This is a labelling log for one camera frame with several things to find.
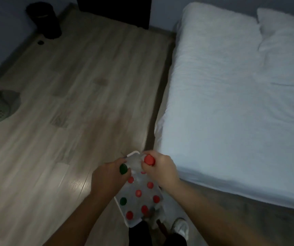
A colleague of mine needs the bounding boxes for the person's right hand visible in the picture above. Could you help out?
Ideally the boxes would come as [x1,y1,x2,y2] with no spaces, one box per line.
[141,150,181,193]

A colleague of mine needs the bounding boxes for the person's left hand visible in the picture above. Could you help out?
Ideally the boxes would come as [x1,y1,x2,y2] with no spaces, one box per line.
[90,158,132,201]

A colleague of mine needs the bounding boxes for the white cloth with coloured dots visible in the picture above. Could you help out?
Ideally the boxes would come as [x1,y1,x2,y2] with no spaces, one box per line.
[114,151,166,227]

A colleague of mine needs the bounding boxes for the person's left forearm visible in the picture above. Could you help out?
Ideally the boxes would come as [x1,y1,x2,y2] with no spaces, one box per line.
[43,190,117,246]

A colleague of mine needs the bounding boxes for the person's right forearm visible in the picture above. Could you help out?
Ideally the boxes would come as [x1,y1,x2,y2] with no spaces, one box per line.
[166,180,278,246]

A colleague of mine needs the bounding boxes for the person's black trousers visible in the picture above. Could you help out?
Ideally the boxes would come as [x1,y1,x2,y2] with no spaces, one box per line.
[128,220,188,246]

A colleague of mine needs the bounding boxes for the white shoe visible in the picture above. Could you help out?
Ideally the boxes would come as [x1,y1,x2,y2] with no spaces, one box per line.
[171,218,189,241]

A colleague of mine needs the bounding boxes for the bed with white sheet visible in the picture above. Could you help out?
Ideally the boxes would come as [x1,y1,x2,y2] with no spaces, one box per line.
[153,1,294,213]

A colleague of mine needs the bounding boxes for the dark door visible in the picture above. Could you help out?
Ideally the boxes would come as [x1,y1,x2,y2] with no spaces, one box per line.
[75,0,152,30]

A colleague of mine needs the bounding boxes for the black waste bin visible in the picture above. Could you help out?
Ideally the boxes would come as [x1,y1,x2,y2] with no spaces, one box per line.
[25,1,62,40]

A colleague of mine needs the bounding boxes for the white pillow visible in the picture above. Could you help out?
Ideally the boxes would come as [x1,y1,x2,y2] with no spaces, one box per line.
[256,8,294,88]

